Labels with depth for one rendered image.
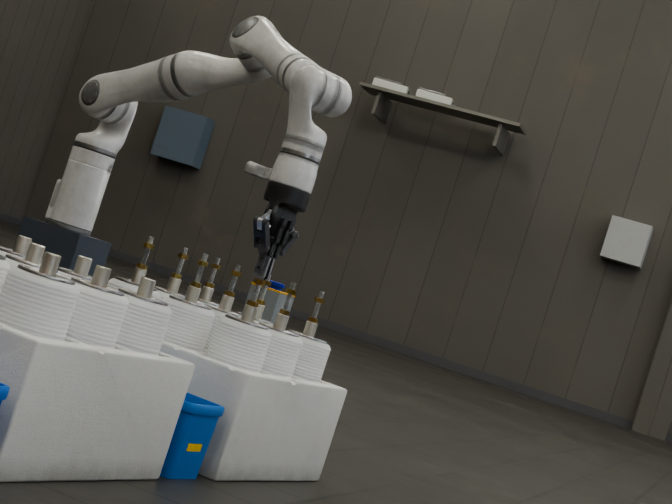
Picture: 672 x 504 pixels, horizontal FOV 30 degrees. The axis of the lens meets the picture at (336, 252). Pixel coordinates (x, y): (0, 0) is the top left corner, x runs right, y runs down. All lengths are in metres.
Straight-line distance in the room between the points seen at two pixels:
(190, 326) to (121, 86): 0.66
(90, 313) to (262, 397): 0.46
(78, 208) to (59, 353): 1.07
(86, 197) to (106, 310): 0.95
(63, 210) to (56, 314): 1.04
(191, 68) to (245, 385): 0.74
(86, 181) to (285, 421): 0.75
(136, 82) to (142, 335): 0.87
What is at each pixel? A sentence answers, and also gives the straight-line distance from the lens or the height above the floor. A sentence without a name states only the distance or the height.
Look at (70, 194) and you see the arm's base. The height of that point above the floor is 0.37.
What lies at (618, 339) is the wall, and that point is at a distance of 11.71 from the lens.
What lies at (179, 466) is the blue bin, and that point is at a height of 0.02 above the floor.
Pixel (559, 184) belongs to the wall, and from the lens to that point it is 11.94.
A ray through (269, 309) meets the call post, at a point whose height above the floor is 0.27.
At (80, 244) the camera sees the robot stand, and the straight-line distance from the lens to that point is 2.61.
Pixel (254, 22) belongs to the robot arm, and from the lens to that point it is 2.39.
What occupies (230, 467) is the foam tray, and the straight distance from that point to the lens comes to 2.07.
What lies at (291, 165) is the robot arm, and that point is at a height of 0.52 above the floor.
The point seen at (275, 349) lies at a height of 0.22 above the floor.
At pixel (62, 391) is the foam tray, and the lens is 1.63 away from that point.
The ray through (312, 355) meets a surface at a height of 0.22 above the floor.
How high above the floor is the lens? 0.34
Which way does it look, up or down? 2 degrees up
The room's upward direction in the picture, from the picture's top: 18 degrees clockwise
